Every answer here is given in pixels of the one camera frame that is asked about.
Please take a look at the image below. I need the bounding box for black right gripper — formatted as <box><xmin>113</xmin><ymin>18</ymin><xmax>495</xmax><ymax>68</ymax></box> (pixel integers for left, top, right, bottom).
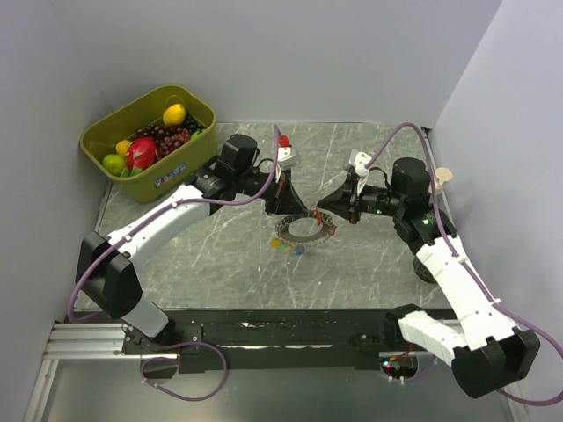
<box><xmin>317</xmin><ymin>173</ymin><xmax>405</xmax><ymax>224</ymax></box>

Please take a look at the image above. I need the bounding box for aluminium rail frame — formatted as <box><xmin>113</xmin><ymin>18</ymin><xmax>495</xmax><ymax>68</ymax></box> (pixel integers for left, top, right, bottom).
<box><xmin>24</xmin><ymin>319</ymin><xmax>142</xmax><ymax>422</ymax></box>

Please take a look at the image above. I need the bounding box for small orange fruit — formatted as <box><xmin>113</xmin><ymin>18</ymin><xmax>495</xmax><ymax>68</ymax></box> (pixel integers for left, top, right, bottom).
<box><xmin>115</xmin><ymin>140</ymin><xmax>131</xmax><ymax>156</ymax></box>

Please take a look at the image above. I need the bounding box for green lime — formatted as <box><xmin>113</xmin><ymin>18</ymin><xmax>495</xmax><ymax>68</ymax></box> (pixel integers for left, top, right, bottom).
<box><xmin>102</xmin><ymin>154</ymin><xmax>126</xmax><ymax>177</ymax></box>

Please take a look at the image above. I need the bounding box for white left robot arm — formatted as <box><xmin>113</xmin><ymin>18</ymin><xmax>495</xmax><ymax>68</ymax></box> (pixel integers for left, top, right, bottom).
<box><xmin>76</xmin><ymin>134</ymin><xmax>306</xmax><ymax>353</ymax></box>

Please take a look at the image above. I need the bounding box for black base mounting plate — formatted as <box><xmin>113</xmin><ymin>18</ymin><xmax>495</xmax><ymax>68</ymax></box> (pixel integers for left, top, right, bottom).
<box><xmin>65</xmin><ymin>307</ymin><xmax>445</xmax><ymax>375</ymax></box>

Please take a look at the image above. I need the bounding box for dark red grape bunch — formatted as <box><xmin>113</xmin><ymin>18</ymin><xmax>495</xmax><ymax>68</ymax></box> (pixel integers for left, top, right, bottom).
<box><xmin>132</xmin><ymin>115</ymin><xmax>205</xmax><ymax>160</ymax></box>

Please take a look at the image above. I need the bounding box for red dragon fruit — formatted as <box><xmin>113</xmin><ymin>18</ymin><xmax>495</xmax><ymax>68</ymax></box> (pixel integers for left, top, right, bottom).
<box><xmin>126</xmin><ymin>137</ymin><xmax>157</xmax><ymax>175</ymax></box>

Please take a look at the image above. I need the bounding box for soap pump bottle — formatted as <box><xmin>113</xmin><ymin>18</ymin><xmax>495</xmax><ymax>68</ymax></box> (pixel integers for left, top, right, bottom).
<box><xmin>429</xmin><ymin>167</ymin><xmax>453</xmax><ymax>196</ymax></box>

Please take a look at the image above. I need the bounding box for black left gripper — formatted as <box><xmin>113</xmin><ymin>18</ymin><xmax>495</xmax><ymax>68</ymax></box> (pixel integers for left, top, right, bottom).
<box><xmin>235</xmin><ymin>164</ymin><xmax>307</xmax><ymax>217</ymax></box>

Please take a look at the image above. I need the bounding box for black tape roll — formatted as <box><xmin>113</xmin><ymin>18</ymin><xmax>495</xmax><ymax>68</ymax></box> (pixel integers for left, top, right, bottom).
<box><xmin>413</xmin><ymin>256</ymin><xmax>437</xmax><ymax>284</ymax></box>

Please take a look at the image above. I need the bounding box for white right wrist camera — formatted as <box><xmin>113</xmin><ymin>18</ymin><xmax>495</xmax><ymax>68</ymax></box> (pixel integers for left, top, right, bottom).
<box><xmin>343</xmin><ymin>149</ymin><xmax>372</xmax><ymax>177</ymax></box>

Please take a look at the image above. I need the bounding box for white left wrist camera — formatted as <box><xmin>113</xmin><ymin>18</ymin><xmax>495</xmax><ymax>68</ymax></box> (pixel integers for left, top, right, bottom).
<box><xmin>277</xmin><ymin>146</ymin><xmax>300</xmax><ymax>171</ymax></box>

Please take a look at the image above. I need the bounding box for yellow lemon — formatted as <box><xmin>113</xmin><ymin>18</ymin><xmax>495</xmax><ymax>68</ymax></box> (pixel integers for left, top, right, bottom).
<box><xmin>163</xmin><ymin>103</ymin><xmax>186</xmax><ymax>126</ymax></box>

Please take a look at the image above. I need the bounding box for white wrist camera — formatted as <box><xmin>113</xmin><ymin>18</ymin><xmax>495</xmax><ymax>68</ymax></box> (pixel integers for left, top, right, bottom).
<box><xmin>343</xmin><ymin>149</ymin><xmax>372</xmax><ymax>177</ymax></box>
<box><xmin>277</xmin><ymin>146</ymin><xmax>300</xmax><ymax>171</ymax></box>

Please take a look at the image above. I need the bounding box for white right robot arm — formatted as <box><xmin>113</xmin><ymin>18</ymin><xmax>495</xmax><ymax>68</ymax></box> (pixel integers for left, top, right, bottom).
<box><xmin>318</xmin><ymin>150</ymin><xmax>540</xmax><ymax>398</ymax></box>

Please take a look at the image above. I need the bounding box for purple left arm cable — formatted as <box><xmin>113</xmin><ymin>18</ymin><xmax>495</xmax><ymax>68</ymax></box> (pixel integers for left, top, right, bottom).
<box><xmin>66</xmin><ymin>123</ymin><xmax>291</xmax><ymax>400</ymax></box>

